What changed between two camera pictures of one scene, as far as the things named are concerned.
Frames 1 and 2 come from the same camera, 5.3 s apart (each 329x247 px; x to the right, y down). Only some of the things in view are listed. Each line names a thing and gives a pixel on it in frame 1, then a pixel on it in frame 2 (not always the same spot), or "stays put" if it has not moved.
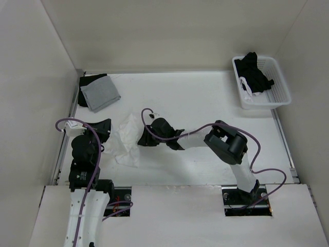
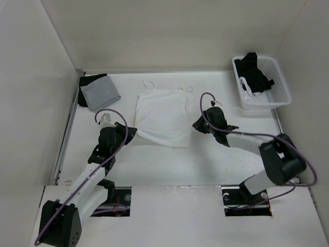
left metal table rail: [56, 175] stays put
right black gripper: [145, 140] to [198, 125]
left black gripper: [103, 128] to [121, 129]
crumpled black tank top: [248, 68] stays put
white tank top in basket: [248, 95] stays put
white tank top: [123, 141] to [164, 117]
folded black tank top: [85, 81] stays put
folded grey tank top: [101, 94] stays put
